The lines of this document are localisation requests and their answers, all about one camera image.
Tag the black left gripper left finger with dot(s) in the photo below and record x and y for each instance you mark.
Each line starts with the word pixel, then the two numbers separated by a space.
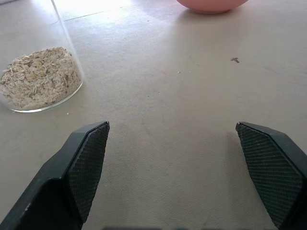
pixel 72 182

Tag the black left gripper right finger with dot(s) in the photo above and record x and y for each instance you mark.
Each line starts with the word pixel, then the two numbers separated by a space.
pixel 275 167

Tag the rolled oats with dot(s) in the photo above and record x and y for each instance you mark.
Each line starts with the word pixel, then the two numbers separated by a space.
pixel 38 76

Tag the clear glass jar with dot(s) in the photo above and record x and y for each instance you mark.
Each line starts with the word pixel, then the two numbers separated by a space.
pixel 36 48

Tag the pink bowl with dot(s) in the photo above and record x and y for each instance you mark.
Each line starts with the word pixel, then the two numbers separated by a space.
pixel 212 5

